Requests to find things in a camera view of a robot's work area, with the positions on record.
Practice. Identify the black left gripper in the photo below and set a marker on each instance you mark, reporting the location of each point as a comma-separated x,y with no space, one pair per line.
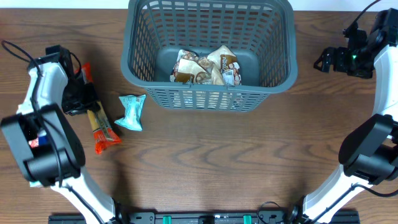
90,102

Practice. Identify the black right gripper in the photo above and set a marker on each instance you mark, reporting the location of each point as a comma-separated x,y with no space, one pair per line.
340,53

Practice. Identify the red spaghetti packet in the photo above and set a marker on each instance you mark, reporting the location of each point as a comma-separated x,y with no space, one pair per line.
103,133

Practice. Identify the teal snack wrapper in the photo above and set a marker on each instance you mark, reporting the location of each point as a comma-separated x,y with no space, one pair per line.
133,109

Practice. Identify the blue Kleenex tissue multipack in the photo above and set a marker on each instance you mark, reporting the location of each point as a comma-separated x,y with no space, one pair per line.
40,140

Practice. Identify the beige brown snack bag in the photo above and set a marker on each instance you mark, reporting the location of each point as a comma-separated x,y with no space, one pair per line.
224,59

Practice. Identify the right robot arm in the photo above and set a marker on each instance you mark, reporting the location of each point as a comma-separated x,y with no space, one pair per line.
364,159

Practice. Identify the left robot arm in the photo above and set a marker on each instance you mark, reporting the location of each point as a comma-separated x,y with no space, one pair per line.
44,145

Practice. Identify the grey plastic lattice basket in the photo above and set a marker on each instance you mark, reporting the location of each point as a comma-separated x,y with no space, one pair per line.
260,33

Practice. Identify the small brown white snack packet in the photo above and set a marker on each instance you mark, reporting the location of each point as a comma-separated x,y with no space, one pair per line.
187,55

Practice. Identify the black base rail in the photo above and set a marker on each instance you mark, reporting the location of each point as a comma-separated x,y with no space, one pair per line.
267,216

